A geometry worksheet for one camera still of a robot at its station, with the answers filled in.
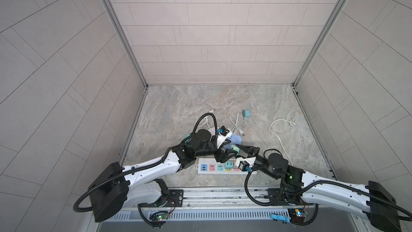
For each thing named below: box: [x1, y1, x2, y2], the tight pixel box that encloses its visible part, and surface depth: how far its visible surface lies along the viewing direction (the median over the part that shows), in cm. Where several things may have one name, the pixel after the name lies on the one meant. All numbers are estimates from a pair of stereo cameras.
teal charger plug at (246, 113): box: [242, 109, 251, 118], surface depth 101 cm
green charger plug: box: [230, 144, 241, 156], surface depth 70 cm
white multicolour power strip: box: [195, 157, 258, 175], surface depth 79 cm
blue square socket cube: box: [223, 133, 243, 149], surface depth 88 cm
